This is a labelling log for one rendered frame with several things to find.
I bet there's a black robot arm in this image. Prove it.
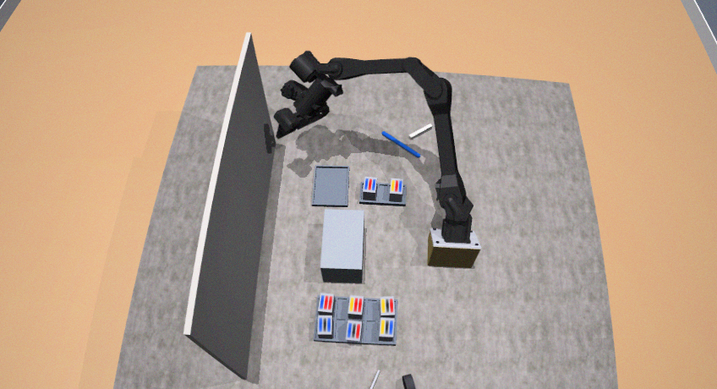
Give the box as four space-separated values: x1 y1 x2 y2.
280 50 473 244

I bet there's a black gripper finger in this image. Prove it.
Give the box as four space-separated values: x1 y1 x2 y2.
276 124 292 140
297 114 320 130

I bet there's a dark grey wall panel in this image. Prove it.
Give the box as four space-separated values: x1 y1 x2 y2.
183 32 276 380

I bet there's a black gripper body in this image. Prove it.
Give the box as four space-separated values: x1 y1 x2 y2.
274 90 329 133

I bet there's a blue rod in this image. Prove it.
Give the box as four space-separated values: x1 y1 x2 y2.
382 131 420 157

